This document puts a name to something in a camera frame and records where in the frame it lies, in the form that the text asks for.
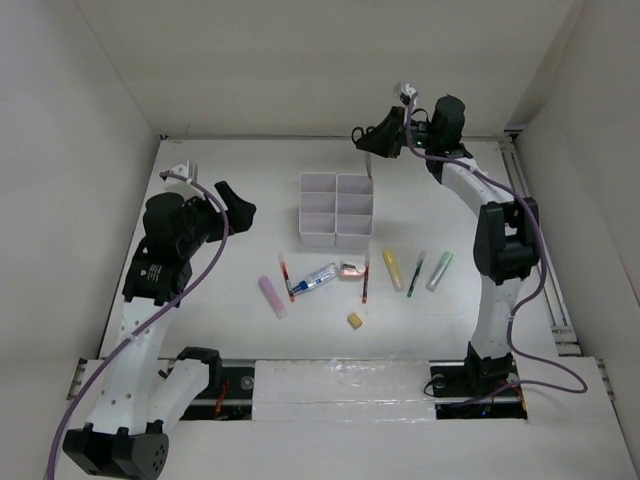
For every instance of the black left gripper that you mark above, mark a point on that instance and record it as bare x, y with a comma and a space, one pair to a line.
239, 212

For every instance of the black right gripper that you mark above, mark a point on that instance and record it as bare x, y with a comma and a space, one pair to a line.
389, 134

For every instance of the black handled scissors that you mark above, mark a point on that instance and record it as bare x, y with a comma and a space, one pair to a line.
356, 134

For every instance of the purple highlighter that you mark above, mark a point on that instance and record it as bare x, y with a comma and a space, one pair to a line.
272, 297

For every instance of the yellow highlighter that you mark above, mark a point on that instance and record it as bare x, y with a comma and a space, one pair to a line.
393, 269

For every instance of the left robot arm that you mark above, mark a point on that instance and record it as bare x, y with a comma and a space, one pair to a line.
126, 435

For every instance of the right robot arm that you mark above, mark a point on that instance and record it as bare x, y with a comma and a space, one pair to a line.
505, 248

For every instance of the white right organizer bin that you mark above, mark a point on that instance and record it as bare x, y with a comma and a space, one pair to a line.
354, 211

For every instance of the red pen left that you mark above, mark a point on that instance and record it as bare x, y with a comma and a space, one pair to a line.
286, 277

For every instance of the red pen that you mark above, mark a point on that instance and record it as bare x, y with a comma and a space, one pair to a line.
286, 277
364, 296

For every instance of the clear blue glue bottle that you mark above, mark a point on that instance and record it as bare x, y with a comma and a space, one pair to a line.
319, 277

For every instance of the green pen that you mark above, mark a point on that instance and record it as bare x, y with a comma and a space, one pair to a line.
416, 273

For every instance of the red pen right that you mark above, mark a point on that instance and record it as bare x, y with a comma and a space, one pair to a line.
364, 296

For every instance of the pink white stapler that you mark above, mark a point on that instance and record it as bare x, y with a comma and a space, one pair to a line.
350, 271

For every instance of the green highlighter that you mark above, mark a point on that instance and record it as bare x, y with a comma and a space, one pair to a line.
439, 271

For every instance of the yellow eraser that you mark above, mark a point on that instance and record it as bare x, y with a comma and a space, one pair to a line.
354, 321

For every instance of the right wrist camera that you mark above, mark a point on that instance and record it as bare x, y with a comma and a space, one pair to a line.
404, 91

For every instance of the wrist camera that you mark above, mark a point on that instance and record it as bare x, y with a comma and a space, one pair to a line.
187, 169
404, 91

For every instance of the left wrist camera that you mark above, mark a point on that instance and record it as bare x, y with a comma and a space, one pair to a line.
187, 169

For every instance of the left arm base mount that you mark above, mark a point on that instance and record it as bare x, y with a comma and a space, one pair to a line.
218, 389

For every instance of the metal front rail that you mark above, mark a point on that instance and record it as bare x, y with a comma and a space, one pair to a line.
400, 381

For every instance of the metal rail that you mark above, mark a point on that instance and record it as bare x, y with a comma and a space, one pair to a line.
546, 292
400, 381

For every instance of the metal rail right side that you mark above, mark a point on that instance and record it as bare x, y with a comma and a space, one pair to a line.
546, 292

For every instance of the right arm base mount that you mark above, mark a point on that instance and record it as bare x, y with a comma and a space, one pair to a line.
476, 389

